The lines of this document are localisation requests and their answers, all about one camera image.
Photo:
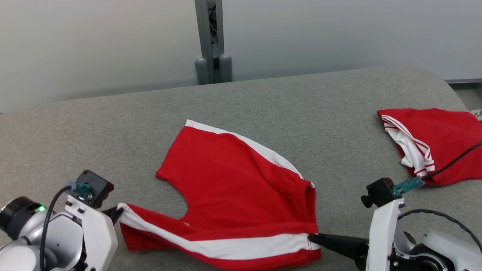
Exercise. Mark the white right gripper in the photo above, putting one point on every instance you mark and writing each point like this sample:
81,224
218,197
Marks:
382,237

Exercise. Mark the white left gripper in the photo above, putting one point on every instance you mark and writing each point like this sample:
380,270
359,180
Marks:
99,241

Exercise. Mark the red shorts white stripes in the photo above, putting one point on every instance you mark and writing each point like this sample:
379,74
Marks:
233,177

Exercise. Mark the red basketball jersey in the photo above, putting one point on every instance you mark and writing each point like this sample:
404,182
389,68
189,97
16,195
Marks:
448,131

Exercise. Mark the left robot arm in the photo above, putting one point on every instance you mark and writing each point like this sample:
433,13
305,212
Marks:
60,233

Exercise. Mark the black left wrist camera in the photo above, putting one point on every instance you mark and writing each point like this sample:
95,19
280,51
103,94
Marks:
94,184

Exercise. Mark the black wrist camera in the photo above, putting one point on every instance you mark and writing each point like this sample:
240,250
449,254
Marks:
380,192
94,184

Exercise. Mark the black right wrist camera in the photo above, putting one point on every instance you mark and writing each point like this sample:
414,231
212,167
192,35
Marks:
380,192

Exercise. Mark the grey partition post with feet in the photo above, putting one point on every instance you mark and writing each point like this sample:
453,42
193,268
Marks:
209,37

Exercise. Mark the grey partition base rail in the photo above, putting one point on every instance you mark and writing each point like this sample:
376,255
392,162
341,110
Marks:
467,83

